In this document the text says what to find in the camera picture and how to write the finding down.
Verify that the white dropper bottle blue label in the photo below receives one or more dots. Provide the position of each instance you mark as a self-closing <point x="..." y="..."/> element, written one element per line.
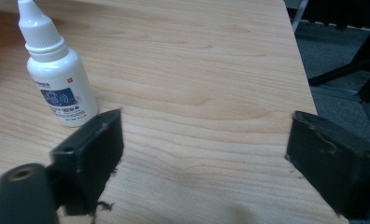
<point x="57" y="77"/>

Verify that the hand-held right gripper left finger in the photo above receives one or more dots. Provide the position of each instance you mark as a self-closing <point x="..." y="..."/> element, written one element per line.
<point x="89" y="155"/>

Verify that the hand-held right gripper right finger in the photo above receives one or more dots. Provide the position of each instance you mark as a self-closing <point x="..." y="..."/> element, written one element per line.
<point x="332" y="168"/>

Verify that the grey metal table leg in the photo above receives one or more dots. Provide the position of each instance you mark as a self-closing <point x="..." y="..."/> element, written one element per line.
<point x="299" y="14"/>

